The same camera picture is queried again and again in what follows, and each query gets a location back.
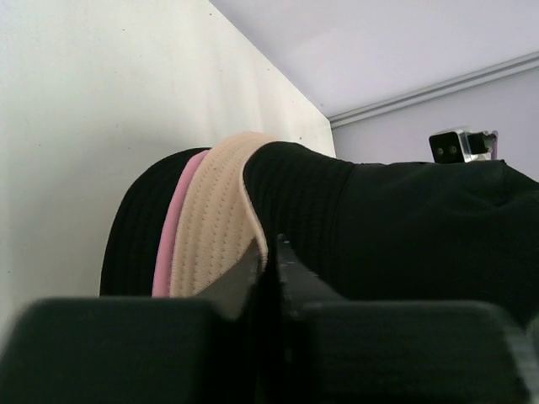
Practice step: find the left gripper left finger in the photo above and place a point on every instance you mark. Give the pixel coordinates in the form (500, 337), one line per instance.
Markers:
(138, 350)

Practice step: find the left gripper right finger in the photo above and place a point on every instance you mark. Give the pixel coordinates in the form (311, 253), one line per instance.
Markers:
(343, 351)

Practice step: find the pink bucket hat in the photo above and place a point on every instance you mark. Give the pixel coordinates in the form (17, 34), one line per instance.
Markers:
(163, 265)

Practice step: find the beige bucket hat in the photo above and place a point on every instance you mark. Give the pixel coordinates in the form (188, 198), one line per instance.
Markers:
(217, 222)

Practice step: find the black and beige hat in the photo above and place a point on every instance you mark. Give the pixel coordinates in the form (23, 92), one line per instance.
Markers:
(403, 231)

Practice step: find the black smiley bucket hat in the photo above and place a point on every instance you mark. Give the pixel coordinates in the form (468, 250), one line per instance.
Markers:
(131, 251)

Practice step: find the right aluminium frame post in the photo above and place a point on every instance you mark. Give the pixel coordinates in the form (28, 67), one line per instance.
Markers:
(513, 67)

